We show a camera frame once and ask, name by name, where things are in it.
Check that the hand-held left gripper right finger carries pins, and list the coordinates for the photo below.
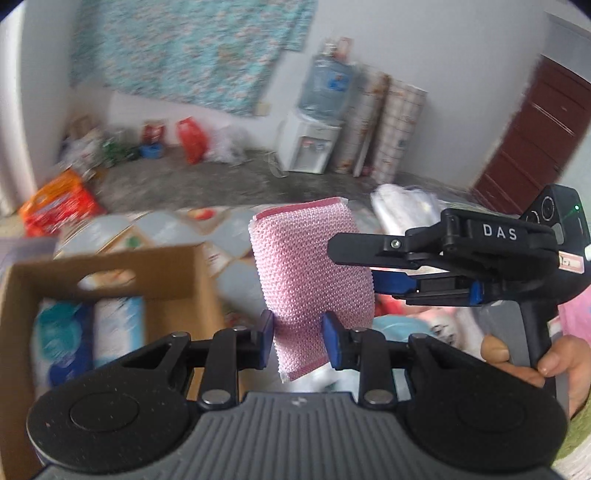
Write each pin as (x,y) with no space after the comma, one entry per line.
(331,341)

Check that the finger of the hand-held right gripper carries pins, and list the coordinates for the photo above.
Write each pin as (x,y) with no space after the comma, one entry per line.
(369,249)
(392,282)

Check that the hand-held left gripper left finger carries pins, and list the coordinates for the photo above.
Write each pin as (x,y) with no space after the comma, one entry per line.
(265,341)

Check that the pink mesh sponge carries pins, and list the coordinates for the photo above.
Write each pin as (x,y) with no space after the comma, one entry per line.
(304,277)

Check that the brown cardboard box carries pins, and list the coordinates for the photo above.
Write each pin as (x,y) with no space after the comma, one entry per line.
(184,272)

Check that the blue tissue pack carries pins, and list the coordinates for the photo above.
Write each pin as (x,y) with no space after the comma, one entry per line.
(64,341)

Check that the person's right forearm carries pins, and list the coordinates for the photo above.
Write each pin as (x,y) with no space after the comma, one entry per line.
(579,438)

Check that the person's right hand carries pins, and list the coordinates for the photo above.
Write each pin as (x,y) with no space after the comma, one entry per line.
(577,364)

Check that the teal towel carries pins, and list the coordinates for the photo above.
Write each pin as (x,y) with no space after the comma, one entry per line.
(401,325)

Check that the white patterned cloth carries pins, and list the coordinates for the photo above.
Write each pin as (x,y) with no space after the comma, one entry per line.
(401,205)

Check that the pink dotted cloth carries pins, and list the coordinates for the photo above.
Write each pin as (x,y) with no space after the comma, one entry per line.
(577,314)

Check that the white water dispenser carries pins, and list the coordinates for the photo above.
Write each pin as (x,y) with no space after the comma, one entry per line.
(304,143)

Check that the floral patterned roll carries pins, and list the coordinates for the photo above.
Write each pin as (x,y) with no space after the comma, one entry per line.
(362,120)

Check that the brown wooden door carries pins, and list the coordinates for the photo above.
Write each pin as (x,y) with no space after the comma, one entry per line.
(531,138)

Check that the crumpled clear plastic bag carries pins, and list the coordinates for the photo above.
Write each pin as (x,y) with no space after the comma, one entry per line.
(228,145)

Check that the pink bottle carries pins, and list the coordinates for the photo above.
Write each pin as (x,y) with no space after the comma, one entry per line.
(344,47)

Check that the clear small bottle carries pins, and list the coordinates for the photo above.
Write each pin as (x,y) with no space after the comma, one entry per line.
(327,50)

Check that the red plastic bag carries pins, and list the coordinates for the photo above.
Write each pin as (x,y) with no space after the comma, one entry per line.
(191,141)

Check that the blue small tub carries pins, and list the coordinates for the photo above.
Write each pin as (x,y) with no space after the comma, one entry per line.
(151,151)

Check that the red small carton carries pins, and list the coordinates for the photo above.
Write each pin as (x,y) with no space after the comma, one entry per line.
(153,133)

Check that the green bottles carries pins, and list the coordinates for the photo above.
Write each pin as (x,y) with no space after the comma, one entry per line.
(117,150)

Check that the orange printed pack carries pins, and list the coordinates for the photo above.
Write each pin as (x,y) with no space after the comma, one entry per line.
(60,203)

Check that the pale floor bag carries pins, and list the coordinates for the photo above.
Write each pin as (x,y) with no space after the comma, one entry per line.
(83,147)

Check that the teal floral hanging cloth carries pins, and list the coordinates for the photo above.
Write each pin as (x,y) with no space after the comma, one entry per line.
(184,50)

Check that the beige wall socket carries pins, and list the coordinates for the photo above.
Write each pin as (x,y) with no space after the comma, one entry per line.
(263,108)

